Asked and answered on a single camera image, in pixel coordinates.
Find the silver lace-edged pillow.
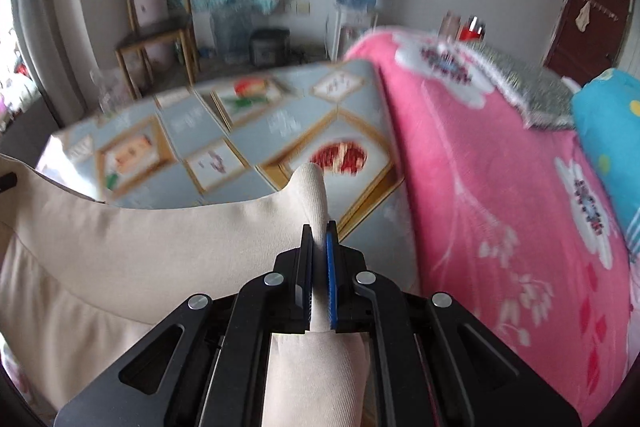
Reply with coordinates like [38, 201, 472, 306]
[467, 42, 581, 130]

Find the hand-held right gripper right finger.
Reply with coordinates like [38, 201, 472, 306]
[324, 222, 583, 427]

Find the cream zip jacket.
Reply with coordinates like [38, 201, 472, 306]
[0, 152, 371, 427]

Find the wooden chair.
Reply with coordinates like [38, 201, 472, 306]
[115, 0, 201, 100]

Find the pink floral blanket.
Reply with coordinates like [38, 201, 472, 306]
[345, 27, 636, 425]

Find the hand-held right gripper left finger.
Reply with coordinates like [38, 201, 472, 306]
[54, 223, 317, 427]

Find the brown door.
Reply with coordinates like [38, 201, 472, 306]
[542, 0, 636, 85]

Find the beige jar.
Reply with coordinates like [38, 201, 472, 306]
[440, 12, 461, 40]

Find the clear plastic container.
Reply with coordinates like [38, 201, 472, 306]
[210, 7, 256, 62]

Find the grey picture-print bed sheet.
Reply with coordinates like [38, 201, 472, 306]
[35, 59, 416, 293]

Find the dark grey cabinet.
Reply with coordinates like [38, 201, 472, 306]
[0, 112, 63, 158]

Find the grey curtain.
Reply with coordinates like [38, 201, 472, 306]
[10, 0, 101, 132]

